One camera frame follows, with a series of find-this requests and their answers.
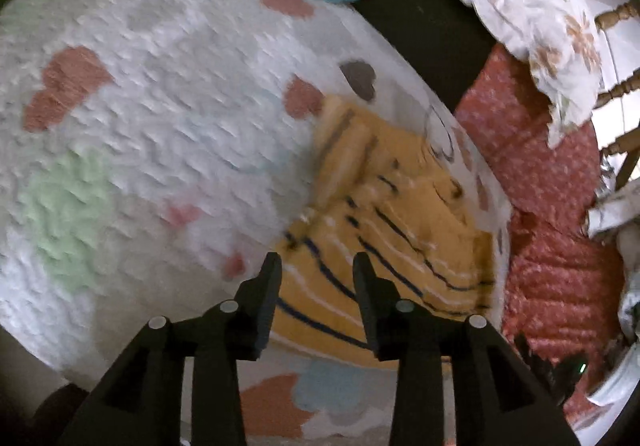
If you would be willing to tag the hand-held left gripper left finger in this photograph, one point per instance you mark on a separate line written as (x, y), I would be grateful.
(265, 291)

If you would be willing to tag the yellow striped sweater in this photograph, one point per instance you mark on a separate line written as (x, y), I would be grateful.
(400, 206)

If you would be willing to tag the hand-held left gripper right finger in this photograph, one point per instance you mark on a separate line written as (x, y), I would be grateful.
(369, 291)

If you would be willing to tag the white floral cloth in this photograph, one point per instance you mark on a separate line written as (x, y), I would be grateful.
(535, 10)

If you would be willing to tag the orange floral cloth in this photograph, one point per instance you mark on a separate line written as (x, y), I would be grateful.
(540, 175)

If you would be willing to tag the white quilted heart-print blanket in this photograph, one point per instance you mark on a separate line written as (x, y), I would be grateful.
(150, 125)

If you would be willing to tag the dark bed sheet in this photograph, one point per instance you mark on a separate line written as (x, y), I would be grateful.
(425, 25)

